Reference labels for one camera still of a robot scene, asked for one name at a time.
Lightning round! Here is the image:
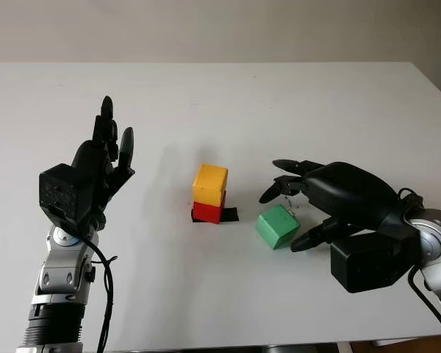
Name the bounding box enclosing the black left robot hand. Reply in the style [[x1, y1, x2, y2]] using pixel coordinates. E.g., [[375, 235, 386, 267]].
[[71, 95, 136, 231]]

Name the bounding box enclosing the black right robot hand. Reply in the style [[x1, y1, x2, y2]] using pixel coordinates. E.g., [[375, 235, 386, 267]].
[[259, 159, 423, 253]]

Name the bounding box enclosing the green cube block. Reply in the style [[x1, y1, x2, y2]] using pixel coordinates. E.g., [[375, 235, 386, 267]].
[[256, 204, 301, 251]]

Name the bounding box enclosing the yellow cube block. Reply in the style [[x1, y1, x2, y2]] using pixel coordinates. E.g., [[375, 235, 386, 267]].
[[192, 164, 229, 206]]

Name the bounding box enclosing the red cube block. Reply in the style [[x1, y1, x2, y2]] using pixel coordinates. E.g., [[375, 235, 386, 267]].
[[193, 190, 227, 224]]

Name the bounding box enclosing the black tape strip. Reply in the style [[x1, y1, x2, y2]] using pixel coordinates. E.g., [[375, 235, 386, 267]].
[[190, 207, 240, 224]]

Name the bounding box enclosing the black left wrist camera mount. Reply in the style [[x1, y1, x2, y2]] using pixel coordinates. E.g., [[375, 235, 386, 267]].
[[38, 163, 97, 231]]

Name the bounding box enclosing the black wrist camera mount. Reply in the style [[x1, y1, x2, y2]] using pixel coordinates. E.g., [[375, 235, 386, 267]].
[[38, 163, 97, 231], [330, 231, 420, 294]]

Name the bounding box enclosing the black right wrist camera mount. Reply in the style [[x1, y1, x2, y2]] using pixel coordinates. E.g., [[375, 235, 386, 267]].
[[330, 231, 420, 294]]

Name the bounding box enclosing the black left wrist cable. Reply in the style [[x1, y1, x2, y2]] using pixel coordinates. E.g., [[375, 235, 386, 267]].
[[64, 227, 118, 353]]

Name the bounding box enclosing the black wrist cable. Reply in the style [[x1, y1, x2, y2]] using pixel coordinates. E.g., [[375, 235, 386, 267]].
[[396, 187, 441, 335], [64, 227, 118, 353]]

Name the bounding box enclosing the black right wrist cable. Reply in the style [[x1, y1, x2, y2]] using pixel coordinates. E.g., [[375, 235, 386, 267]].
[[396, 187, 441, 335]]

